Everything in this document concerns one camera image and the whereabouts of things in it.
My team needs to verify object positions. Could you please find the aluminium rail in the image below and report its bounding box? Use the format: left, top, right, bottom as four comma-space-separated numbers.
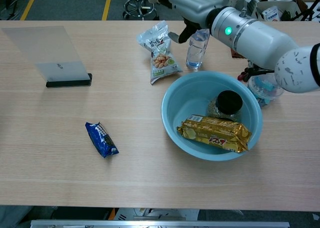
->
29, 220, 291, 228

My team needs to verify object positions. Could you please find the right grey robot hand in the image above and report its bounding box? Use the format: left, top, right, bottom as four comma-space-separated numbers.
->
147, 0, 225, 44

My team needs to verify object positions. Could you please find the gold biscuit packet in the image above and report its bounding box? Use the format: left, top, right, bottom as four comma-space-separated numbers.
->
176, 114, 252, 154

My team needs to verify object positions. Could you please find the clear tub of binder clips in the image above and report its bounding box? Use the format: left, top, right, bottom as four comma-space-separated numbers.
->
247, 74, 285, 106

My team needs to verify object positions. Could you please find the blue cookie packet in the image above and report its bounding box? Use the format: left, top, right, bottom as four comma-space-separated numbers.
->
84, 121, 120, 159

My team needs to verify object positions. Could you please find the blue white package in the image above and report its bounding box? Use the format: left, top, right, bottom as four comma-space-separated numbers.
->
261, 5, 281, 22

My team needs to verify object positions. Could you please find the acrylic sign holder black base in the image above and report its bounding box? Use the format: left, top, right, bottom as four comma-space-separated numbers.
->
1, 25, 93, 88

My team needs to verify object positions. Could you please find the white carton box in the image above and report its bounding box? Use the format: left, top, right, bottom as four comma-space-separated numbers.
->
249, 0, 310, 23

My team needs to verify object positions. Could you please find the light blue plastic basin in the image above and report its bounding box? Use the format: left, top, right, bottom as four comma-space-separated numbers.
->
161, 70, 264, 162

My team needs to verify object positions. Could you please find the chrome stool base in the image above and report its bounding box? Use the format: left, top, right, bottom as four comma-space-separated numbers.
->
122, 0, 160, 21

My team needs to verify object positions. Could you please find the clear water bottle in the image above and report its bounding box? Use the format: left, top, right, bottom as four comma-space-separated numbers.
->
185, 28, 211, 70

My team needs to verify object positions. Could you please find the white peanut snack bag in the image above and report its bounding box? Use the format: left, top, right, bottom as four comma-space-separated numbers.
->
136, 20, 183, 85

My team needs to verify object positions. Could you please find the glass jar with black lid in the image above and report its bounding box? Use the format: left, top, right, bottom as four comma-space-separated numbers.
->
206, 90, 244, 121

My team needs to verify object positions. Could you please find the black tripod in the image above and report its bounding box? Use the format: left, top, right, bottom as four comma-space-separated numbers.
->
291, 0, 320, 21

